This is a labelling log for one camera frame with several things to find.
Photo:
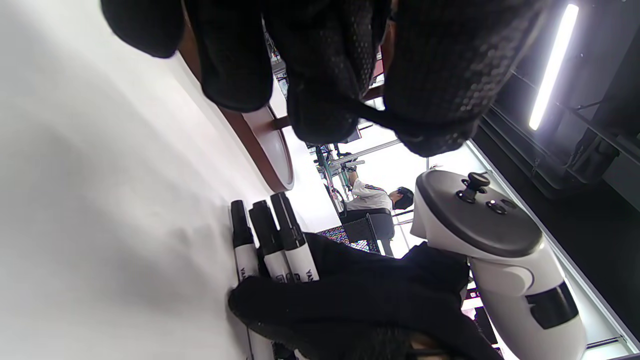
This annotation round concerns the metal frame stand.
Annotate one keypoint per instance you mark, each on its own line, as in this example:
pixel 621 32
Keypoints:
pixel 332 165

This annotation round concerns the brown-rimmed round table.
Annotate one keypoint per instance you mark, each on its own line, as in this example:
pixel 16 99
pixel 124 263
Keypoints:
pixel 272 145

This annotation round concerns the black-capped white marker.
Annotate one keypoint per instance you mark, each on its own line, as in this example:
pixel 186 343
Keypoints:
pixel 242 240
pixel 295 240
pixel 270 240

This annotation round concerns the colourful patterned mat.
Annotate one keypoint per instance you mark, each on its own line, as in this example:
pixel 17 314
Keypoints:
pixel 337 235

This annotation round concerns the white tube light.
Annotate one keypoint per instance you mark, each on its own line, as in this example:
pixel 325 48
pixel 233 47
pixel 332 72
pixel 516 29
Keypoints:
pixel 552 67

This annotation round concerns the black chair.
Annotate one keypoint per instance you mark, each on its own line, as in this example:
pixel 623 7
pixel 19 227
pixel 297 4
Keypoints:
pixel 372 225

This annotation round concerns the person's right hand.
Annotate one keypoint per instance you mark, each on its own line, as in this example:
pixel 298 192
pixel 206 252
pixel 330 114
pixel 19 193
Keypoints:
pixel 370 305

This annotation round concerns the person's left hand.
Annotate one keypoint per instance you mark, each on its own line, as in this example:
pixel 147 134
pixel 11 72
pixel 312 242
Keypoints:
pixel 325 55

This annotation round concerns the white and grey hand controller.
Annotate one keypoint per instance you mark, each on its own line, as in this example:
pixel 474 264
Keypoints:
pixel 500 250

